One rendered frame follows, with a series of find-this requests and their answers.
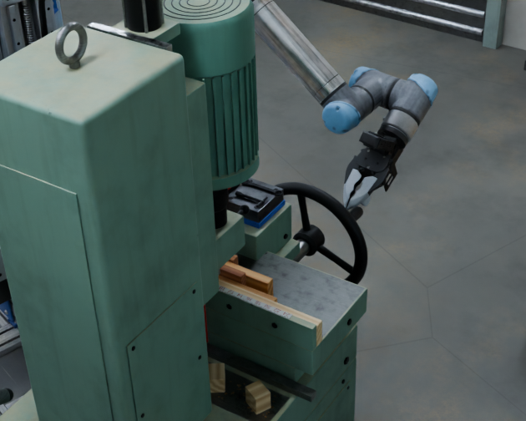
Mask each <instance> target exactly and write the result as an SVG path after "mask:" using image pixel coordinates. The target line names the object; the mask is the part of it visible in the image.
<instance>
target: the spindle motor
mask: <svg viewBox="0 0 526 421"><path fill-rule="evenodd" d="M162 1H163V10H164V18H166V19H169V20H172V21H176V22H179V23H180V34H179V35H178V36H176V37H175V38H172V39H171V40H170V41H169V42H167V43H171V44H172V49H173V53H178V54H180V55H182V56H183V59H184V64H185V77H187V78H190V79H195V80H198V81H201V82H204V83H205V90H206V103H207V114H208V127H209V140H210V163H211V176H212V188H213V190H224V189H228V188H231V187H233V186H236V185H239V184H241V183H243V182H245V181H247V180H248V179H249V178H250V177H251V176H252V175H253V174H254V173H255V172H256V171H257V169H258V167H259V163H260V158H259V136H258V113H257V88H256V65H255V15H254V4H253V2H252V1H251V0H162Z"/></svg>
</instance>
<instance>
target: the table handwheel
mask: <svg viewBox="0 0 526 421"><path fill-rule="evenodd" d="M275 186H277V187H279V188H282V189H283V190H284V195H297V198H298V202H299V207H300V211H301V222H302V228H301V229H300V230H299V231H298V232H297V233H296V234H295V235H294V237H293V239H294V240H297V241H299V242H300V250H301V251H300V253H299V254H298V255H297V256H296V257H295V258H294V259H293V261H296V262H299V261H300V260H301V259H302V258H303V257H304V256H313V255H314V254H315V253H316V252H317V251H318V252H320V253H321V254H322V255H323V256H325V257H327V258H328V259H330V260H331V261H333V262H335V263H336V264H337V265H338V266H340V267H341V268H342V269H344V270H345V271H347V272H348V273H350V275H349V276H348V277H347V278H346V279H344V280H346V281H349V282H352V283H355V284H357V285H358V283H359V282H360V281H361V280H362V278H363V276H364V274H365V272H366V269H367V245H366V242H365V239H364V236H363V234H362V231H361V229H360V227H359V225H358V224H357V222H356V220H355V219H354V217H353V216H352V214H351V213H350V212H349V211H348V210H347V208H346V207H345V206H344V205H343V204H342V203H341V202H339V201H338V200H337V199H336V198H334V197H333V196H332V195H330V194H328V193H326V192H325V191H324V190H321V189H319V188H317V187H315V186H313V185H308V184H305V183H301V182H284V183H280V184H277V185H275ZM306 197H307V198H310V199H312V200H314V201H316V202H318V203H320V204H321V205H323V206H325V207H326V208H327V209H328V210H329V211H330V212H331V213H332V214H333V215H334V216H335V217H336V218H337V219H338V220H339V221H340V222H341V223H342V224H343V226H344V227H345V229H346V231H347V233H348V235H349V236H350V238H351V240H352V244H353V248H354V254H355V261H354V266H351V265H350V264H348V263H347V262H345V261H343V260H342V259H341V258H340V257H339V256H337V255H336V254H334V253H333V252H332V251H330V250H328V249H327V248H326V247H324V246H323V245H324V243H325V237H324V234H323V233H322V231H321V230H320V229H319V228H318V227H317V226H314V225H311V224H310V221H309V216H308V213H307V208H306Z"/></svg>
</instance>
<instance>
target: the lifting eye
mask: <svg viewBox="0 0 526 421"><path fill-rule="evenodd" d="M71 31H76V32H77V33H78V48H77V50H76V52H75V53H74V54H73V55H72V56H69V57H68V56H66V54H65V53H64V50H63V45H64V41H65V38H66V37H67V35H68V34H69V33H70V32H71ZM87 44H88V36H87V33H86V30H85V28H84V27H83V25H82V24H80V23H77V22H70V23H66V24H65V25H63V26H62V27H61V29H60V30H59V31H58V34H57V37H56V39H55V44H54V49H55V53H56V56H57V58H58V60H59V61H60V62H61V63H63V64H65V65H68V66H69V67H70V68H72V69H76V68H79V67H80V59H81V58H82V57H83V55H84V53H85V51H86V48H87Z"/></svg>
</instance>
